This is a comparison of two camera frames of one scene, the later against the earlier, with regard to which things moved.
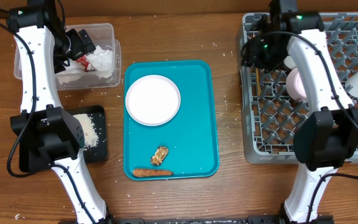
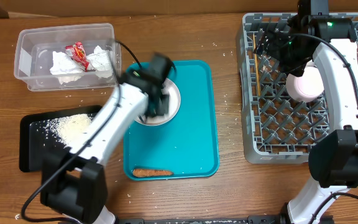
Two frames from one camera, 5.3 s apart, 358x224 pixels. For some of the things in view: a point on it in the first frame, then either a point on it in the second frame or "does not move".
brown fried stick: x=146 y=172 does not move
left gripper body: x=71 y=46 -> x=161 y=109
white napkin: x=101 y=60 does not move
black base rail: x=326 y=219 does not move
